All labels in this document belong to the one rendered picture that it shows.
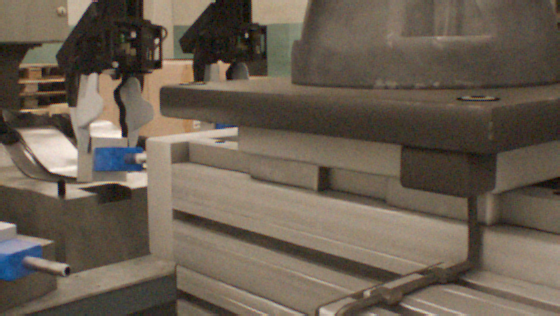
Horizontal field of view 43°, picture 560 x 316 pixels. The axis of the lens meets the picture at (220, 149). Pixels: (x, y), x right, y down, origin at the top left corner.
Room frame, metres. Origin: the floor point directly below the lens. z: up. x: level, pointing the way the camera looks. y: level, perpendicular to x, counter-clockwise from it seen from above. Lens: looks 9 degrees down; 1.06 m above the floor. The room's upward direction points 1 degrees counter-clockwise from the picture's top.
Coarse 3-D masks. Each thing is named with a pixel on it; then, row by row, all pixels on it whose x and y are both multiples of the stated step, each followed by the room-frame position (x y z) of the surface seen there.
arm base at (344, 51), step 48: (336, 0) 0.38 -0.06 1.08; (384, 0) 0.36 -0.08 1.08; (432, 0) 0.36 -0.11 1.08; (480, 0) 0.35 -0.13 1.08; (528, 0) 0.36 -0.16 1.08; (336, 48) 0.37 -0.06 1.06; (384, 48) 0.35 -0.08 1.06; (432, 48) 0.34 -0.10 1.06; (480, 48) 0.34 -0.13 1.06; (528, 48) 0.35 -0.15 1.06
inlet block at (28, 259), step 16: (0, 224) 0.71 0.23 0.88; (0, 240) 0.69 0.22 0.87; (16, 240) 0.70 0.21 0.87; (0, 256) 0.66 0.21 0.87; (16, 256) 0.66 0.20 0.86; (32, 256) 0.67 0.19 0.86; (0, 272) 0.66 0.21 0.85; (16, 272) 0.66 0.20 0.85; (32, 272) 0.67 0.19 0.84; (48, 272) 0.64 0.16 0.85; (64, 272) 0.64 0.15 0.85
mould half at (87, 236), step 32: (32, 128) 1.12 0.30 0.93; (96, 128) 1.16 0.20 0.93; (0, 160) 1.00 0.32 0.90; (64, 160) 1.05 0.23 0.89; (0, 192) 0.92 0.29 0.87; (32, 192) 0.85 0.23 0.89; (32, 224) 0.85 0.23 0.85; (64, 224) 0.79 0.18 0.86; (96, 224) 0.82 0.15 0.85; (128, 224) 0.85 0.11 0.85; (64, 256) 0.79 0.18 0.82; (96, 256) 0.82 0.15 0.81; (128, 256) 0.84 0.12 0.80
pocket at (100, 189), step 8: (104, 184) 0.88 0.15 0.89; (112, 184) 0.89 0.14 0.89; (120, 184) 0.87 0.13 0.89; (96, 192) 0.87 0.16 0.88; (104, 192) 0.88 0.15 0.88; (112, 192) 0.88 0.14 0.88; (120, 192) 0.87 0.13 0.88; (128, 192) 0.86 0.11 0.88; (104, 200) 0.88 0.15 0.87; (112, 200) 0.88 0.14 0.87; (120, 200) 0.85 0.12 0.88; (128, 200) 0.85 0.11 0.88
